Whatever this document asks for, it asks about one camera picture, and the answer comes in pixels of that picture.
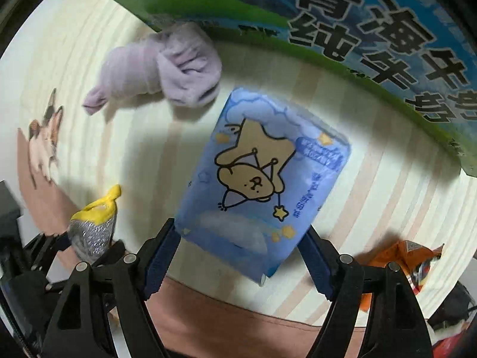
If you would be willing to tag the light purple sock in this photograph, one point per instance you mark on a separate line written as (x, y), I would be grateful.
(179, 67)

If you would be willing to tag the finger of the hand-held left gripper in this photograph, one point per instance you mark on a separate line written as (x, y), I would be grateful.
(110, 251)
(44, 248)

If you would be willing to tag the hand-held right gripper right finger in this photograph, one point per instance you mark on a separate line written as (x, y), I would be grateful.
(317, 264)

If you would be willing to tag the black object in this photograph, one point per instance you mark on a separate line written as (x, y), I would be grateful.
(452, 302)

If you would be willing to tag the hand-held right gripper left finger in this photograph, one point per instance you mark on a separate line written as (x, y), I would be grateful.
(161, 257)

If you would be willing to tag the blue bear print tissue pack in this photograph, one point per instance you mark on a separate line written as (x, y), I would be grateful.
(261, 156)

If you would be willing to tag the orange snack packet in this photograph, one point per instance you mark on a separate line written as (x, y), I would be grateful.
(404, 257)

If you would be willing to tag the yellow silver scouring cloth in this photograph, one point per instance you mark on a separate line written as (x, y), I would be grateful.
(93, 231)

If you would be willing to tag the red cloth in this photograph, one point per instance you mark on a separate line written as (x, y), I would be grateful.
(452, 348)

